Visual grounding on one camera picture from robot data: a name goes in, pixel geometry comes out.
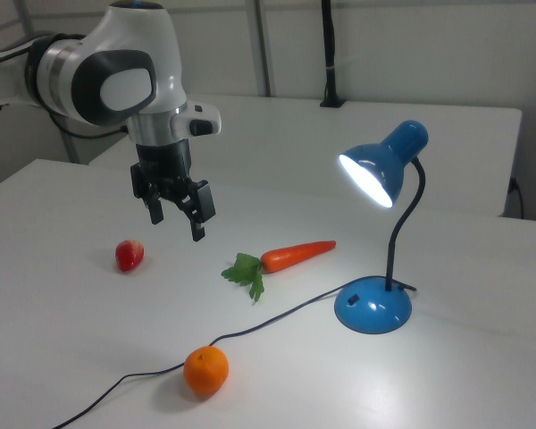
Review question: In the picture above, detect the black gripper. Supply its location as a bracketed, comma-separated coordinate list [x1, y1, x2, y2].
[130, 139, 218, 243]

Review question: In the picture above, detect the blue desk lamp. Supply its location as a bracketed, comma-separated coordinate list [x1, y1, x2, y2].
[333, 119, 430, 335]

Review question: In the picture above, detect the red toy strawberry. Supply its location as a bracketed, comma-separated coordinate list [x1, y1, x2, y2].
[114, 240, 145, 273]

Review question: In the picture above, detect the orange toy carrot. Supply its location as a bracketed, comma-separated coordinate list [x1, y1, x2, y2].
[221, 240, 338, 303]

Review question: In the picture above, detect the orange mandarin fruit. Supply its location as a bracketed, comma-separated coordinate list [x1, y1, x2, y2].
[183, 345, 230, 395]

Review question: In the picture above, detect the black clamp pole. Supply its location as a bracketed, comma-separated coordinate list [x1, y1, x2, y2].
[319, 0, 346, 109]

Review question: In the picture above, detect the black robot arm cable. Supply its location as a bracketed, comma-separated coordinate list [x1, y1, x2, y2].
[47, 110, 130, 140]

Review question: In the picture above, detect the black lamp power cable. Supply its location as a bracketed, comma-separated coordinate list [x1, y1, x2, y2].
[48, 280, 417, 429]

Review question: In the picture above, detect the grey wall frame post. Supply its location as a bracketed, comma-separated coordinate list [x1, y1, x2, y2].
[254, 0, 279, 97]

